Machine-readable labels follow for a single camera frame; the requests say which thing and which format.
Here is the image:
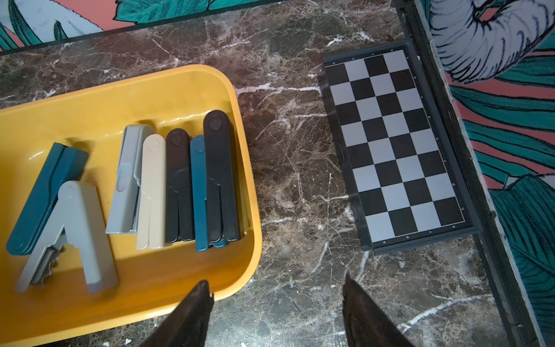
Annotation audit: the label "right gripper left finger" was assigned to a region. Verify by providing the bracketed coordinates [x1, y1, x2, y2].
[140, 280, 215, 346]

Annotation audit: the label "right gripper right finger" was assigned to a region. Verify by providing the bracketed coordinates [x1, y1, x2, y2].
[343, 273, 413, 346]

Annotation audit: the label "black pliers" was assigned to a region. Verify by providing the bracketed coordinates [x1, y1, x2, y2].
[166, 128, 195, 243]
[203, 110, 241, 244]

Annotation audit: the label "beige pliers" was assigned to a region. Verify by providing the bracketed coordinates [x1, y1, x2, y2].
[136, 134, 166, 250]

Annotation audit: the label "grey pliers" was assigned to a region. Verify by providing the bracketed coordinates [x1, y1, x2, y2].
[106, 124, 154, 235]
[16, 181, 119, 294]

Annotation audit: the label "yellow plastic storage tray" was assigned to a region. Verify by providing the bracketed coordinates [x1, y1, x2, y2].
[1, 64, 262, 346]

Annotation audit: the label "mint green pliers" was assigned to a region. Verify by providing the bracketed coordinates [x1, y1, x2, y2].
[237, 174, 249, 238]

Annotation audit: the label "black white checkerboard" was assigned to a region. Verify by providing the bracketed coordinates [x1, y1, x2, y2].
[320, 41, 481, 254]

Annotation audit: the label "black frame post right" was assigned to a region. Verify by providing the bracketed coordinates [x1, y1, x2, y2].
[393, 1, 546, 346]

